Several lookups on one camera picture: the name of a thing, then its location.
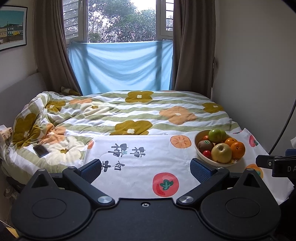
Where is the framed wall picture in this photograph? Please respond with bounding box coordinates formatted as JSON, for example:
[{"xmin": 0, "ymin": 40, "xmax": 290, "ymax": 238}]
[{"xmin": 0, "ymin": 5, "xmax": 28, "ymax": 51}]

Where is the white fruit print cloth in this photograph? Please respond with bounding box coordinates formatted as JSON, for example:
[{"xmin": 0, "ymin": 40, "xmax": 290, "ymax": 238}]
[{"xmin": 83, "ymin": 128, "xmax": 295, "ymax": 205}]

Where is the black smartphone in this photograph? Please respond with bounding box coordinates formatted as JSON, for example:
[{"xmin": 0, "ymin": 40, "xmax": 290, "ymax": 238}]
[{"xmin": 33, "ymin": 145, "xmax": 49, "ymax": 158}]

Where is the small patterned box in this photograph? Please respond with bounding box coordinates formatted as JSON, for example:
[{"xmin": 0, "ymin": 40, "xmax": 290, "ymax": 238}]
[{"xmin": 0, "ymin": 125, "xmax": 13, "ymax": 142}]

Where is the large orange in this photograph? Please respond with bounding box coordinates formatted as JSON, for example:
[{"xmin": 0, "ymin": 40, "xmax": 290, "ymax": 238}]
[{"xmin": 230, "ymin": 141, "xmax": 245, "ymax": 159}]

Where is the brown right curtain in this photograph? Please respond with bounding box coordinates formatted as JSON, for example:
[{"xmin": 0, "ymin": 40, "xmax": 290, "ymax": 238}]
[{"xmin": 171, "ymin": 0, "xmax": 216, "ymax": 98}]

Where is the brown left curtain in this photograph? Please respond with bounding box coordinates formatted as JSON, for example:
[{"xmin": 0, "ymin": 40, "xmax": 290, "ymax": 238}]
[{"xmin": 33, "ymin": 1, "xmax": 82, "ymax": 94}]

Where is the yellow pear apple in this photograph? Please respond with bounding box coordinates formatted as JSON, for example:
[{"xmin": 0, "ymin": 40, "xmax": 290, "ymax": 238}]
[{"xmin": 211, "ymin": 143, "xmax": 232, "ymax": 164}]

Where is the floral striped duvet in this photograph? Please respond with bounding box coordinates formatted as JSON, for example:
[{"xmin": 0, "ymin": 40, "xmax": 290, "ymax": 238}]
[{"xmin": 1, "ymin": 90, "xmax": 240, "ymax": 184}]

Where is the brown curtain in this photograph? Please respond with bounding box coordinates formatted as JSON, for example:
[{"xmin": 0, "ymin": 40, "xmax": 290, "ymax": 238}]
[
  {"xmin": 171, "ymin": 0, "xmax": 216, "ymax": 98},
  {"xmin": 33, "ymin": 1, "xmax": 82, "ymax": 94}
]

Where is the cream yellow cartoon bowl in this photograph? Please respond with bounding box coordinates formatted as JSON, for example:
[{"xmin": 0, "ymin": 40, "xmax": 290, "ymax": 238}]
[{"xmin": 194, "ymin": 130, "xmax": 246, "ymax": 167}]

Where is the large green apple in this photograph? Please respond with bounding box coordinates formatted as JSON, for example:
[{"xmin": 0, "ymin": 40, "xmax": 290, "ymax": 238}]
[{"xmin": 208, "ymin": 129, "xmax": 223, "ymax": 143}]

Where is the window frame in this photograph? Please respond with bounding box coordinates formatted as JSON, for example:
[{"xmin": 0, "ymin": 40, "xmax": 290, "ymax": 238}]
[{"xmin": 62, "ymin": 0, "xmax": 174, "ymax": 43}]

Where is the black cable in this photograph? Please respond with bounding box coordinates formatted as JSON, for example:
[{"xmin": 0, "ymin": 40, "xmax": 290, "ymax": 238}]
[{"xmin": 268, "ymin": 98, "xmax": 296, "ymax": 155}]

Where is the red cherry tomato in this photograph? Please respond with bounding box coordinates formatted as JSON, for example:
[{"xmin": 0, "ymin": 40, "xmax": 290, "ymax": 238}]
[{"xmin": 202, "ymin": 150, "xmax": 212, "ymax": 160}]

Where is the brown kiwi with sticker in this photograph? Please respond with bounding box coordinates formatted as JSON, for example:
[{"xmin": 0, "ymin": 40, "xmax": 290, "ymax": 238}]
[{"xmin": 197, "ymin": 140, "xmax": 214, "ymax": 153}]

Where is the small green apple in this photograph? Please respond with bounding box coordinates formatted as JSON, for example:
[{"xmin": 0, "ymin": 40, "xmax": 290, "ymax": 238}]
[{"xmin": 220, "ymin": 130, "xmax": 227, "ymax": 142}]

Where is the light blue window cloth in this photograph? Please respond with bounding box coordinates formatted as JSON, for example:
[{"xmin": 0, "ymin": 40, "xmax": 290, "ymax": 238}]
[{"xmin": 69, "ymin": 40, "xmax": 173, "ymax": 95}]

